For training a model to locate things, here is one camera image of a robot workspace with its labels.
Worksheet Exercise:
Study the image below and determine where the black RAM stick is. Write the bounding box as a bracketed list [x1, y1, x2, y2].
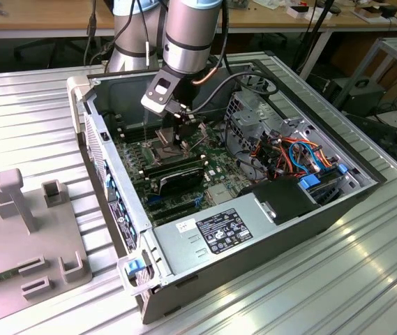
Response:
[142, 155, 209, 177]

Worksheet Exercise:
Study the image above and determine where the hanging cable with connector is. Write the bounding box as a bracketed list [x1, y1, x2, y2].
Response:
[83, 0, 98, 67]

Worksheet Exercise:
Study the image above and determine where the metal socket cover frame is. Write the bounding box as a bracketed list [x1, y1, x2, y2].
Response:
[155, 126, 194, 156]

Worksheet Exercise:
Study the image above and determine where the green motherboard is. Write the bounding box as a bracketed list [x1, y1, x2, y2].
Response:
[109, 117, 255, 226]

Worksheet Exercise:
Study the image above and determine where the blue wire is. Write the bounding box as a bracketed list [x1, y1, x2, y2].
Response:
[287, 139, 324, 174]

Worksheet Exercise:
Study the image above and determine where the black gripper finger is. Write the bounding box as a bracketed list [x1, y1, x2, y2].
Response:
[176, 110, 199, 141]

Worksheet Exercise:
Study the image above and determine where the black graphics card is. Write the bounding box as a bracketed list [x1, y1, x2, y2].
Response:
[156, 166, 207, 197]

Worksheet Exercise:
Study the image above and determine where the orange wire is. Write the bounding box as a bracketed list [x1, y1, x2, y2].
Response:
[250, 137, 292, 177]

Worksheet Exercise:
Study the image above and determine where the grey parts rack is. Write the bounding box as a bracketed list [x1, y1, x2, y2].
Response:
[0, 167, 93, 331]

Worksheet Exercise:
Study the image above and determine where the wooden desk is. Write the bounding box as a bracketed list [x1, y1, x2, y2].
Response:
[0, 0, 397, 40]

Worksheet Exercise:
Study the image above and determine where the black box with fan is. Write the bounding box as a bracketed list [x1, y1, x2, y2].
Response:
[340, 78, 387, 118]

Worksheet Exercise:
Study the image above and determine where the silver drive cage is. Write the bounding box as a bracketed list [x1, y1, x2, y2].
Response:
[224, 64, 283, 158]

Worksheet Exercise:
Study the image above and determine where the white box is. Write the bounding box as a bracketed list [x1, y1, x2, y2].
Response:
[286, 3, 334, 21]

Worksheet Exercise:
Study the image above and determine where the silver power supply unit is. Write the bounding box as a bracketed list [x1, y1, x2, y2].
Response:
[152, 193, 279, 276]

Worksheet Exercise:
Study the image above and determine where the silver chipset heatsink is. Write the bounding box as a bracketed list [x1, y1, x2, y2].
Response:
[207, 184, 236, 205]

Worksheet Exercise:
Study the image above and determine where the black case side panel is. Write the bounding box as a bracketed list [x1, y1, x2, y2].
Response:
[345, 113, 397, 172]

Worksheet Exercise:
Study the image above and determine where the blue case latch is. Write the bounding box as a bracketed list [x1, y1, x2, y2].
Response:
[123, 260, 144, 277]

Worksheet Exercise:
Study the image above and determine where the grey open PC case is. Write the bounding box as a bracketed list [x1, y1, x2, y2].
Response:
[66, 52, 388, 325]

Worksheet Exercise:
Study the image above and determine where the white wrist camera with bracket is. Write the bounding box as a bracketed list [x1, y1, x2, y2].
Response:
[140, 68, 182, 116]

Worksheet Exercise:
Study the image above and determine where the blue disk carrier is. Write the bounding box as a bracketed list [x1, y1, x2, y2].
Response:
[297, 173, 345, 207]

